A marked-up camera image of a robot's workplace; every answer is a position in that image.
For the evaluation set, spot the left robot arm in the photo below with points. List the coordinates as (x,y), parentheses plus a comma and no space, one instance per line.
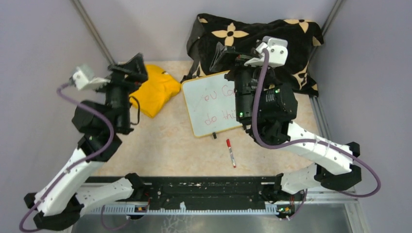
(102,113)

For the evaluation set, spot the white red marker pen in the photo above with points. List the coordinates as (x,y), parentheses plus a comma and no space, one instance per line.
(232,157)

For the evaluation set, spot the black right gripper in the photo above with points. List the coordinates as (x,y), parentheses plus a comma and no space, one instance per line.
(227,56)

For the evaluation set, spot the black floral pillow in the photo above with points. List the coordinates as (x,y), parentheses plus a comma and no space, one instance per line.
(302,37)

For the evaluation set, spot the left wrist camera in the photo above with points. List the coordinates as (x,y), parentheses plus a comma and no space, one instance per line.
(84,78)

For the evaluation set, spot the yellow folded cloth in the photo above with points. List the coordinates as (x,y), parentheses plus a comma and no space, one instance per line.
(153,94)

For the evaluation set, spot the yellow-framed whiteboard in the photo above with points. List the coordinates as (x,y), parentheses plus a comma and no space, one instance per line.
(210,102)

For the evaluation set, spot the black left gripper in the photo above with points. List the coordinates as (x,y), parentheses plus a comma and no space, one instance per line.
(136,70)

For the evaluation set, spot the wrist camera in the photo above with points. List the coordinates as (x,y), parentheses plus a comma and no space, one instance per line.
(84,78)
(272,49)

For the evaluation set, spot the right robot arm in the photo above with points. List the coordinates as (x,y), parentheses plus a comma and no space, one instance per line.
(268,113)

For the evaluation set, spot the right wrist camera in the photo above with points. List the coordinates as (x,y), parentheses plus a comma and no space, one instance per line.
(272,49)

